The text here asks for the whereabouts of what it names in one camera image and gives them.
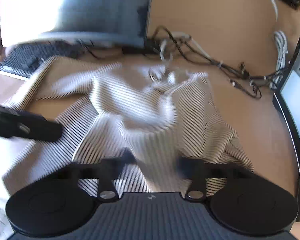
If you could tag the black computer monitor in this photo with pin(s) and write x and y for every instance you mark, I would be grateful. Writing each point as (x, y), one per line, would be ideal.
(106, 22)

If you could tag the glass panel computer case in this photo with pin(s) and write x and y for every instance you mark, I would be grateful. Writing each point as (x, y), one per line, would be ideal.
(296, 109)

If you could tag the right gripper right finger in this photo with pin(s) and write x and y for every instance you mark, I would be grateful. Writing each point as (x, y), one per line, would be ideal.
(198, 171)

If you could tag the striped white black garment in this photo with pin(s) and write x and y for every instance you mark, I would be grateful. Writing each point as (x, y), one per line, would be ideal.
(156, 113)

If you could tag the black keyboard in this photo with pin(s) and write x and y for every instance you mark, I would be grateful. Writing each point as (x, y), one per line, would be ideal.
(23, 60)

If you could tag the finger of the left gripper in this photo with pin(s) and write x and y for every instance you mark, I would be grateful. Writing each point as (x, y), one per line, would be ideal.
(22, 124)

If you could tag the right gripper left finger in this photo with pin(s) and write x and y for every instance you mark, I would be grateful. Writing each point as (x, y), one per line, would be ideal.
(106, 171)

